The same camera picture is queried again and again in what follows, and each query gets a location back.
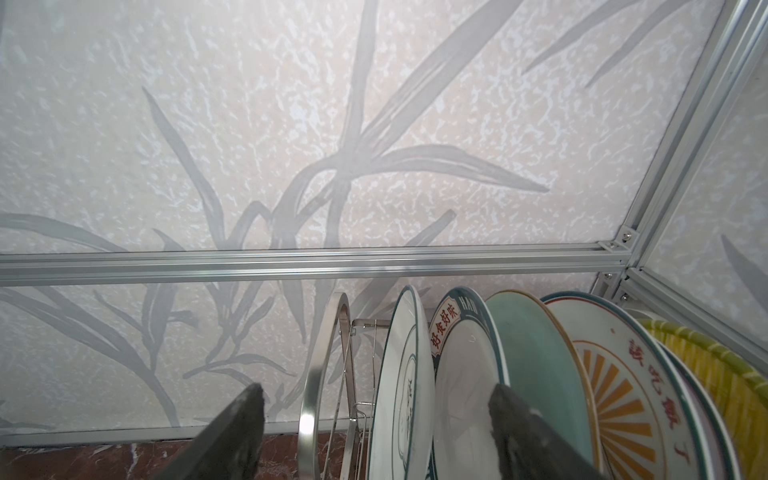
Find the yellow grid plate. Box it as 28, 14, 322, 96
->
639, 317, 767, 479

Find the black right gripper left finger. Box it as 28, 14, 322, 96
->
155, 383, 265, 479

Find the green rimmed Chinese text plate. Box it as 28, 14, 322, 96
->
429, 287, 509, 479

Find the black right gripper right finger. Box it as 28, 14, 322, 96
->
488, 384, 603, 479

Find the steel two-tier dish rack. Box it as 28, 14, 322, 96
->
297, 292, 390, 479

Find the aluminium cage frame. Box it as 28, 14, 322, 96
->
1, 1, 767, 447

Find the mint green flower plate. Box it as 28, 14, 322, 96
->
485, 290, 609, 475

